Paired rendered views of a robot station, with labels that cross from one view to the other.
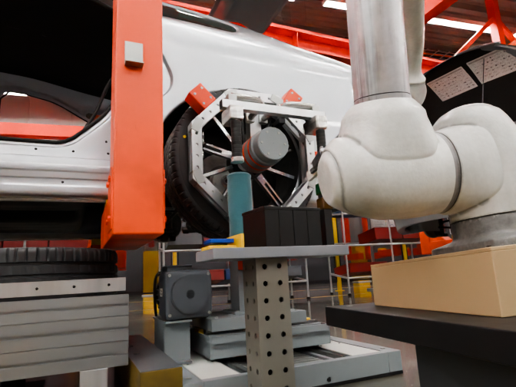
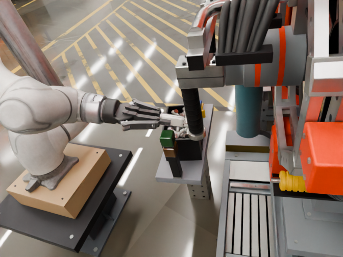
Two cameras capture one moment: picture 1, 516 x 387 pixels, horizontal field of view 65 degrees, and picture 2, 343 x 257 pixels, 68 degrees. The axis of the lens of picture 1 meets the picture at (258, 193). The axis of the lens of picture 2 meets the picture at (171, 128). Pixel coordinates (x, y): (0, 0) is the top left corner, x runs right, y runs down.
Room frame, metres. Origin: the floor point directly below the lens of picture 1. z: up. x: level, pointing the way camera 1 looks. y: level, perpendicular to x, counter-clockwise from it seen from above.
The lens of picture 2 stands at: (1.74, -0.59, 1.18)
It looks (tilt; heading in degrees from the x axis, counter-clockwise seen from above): 42 degrees down; 137
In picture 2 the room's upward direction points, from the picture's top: 15 degrees counter-clockwise
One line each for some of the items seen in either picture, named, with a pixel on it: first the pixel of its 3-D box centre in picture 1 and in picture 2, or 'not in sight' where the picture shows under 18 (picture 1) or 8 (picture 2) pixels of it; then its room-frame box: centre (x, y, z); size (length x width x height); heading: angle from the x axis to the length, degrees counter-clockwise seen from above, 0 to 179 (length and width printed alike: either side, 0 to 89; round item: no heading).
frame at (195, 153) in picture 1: (254, 156); (299, 55); (1.60, 0.00, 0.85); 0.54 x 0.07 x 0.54; 114
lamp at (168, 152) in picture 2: (324, 203); (170, 149); (1.31, -0.22, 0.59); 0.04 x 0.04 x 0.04; 24
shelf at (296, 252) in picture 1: (272, 253); (188, 138); (1.23, -0.04, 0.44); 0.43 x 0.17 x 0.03; 114
